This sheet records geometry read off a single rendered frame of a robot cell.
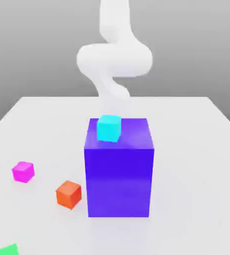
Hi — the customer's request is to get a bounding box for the small cyan cube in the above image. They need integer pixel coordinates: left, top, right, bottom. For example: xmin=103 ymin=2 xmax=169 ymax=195
xmin=96 ymin=114 xmax=122 ymax=143

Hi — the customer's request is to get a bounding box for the small orange cube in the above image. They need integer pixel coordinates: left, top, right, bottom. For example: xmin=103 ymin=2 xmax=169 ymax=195
xmin=55 ymin=180 xmax=82 ymax=210

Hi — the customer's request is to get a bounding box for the small magenta cube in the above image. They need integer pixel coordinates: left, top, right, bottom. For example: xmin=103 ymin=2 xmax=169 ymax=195
xmin=11 ymin=161 xmax=35 ymax=184

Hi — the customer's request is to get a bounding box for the small green cube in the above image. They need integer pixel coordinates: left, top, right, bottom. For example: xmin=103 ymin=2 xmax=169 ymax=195
xmin=0 ymin=243 xmax=20 ymax=255

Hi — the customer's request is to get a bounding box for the large purple box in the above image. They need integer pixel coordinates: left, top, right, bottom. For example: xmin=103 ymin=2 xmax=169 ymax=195
xmin=84 ymin=118 xmax=155 ymax=218

